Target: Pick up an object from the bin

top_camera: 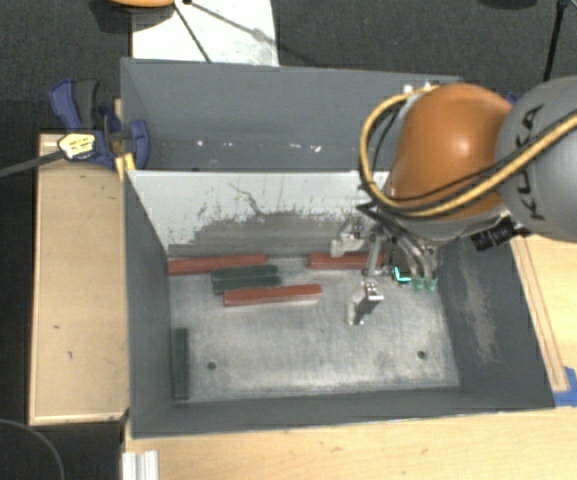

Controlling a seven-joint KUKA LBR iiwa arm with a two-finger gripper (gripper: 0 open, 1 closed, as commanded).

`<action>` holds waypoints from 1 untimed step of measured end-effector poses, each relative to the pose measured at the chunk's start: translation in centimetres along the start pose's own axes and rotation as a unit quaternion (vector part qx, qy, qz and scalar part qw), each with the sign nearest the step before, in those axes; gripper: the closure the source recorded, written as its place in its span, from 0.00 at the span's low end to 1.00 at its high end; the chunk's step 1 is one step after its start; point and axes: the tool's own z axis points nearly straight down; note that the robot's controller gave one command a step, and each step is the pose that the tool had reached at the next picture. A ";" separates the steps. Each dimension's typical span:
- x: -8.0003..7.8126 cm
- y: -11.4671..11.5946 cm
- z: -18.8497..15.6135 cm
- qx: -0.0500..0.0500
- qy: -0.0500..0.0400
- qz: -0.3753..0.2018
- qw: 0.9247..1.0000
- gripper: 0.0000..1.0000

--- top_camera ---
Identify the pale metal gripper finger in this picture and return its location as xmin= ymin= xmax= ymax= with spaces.
xmin=344 ymin=277 xmax=386 ymax=327
xmin=329 ymin=220 xmax=370 ymax=260

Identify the red-brown flat block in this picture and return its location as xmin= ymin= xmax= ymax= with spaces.
xmin=307 ymin=251 xmax=385 ymax=271
xmin=222 ymin=283 xmax=323 ymax=308
xmin=167 ymin=252 xmax=270 ymax=276

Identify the grey metal bin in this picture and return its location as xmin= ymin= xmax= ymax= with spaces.
xmin=119 ymin=57 xmax=557 ymax=439

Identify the dark green flat block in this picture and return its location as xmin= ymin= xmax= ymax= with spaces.
xmin=210 ymin=263 xmax=279 ymax=280
xmin=212 ymin=274 xmax=283 ymax=296
xmin=171 ymin=327 xmax=191 ymax=402

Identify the black cylinder on white bracket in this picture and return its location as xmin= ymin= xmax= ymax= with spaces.
xmin=469 ymin=216 xmax=520 ymax=252

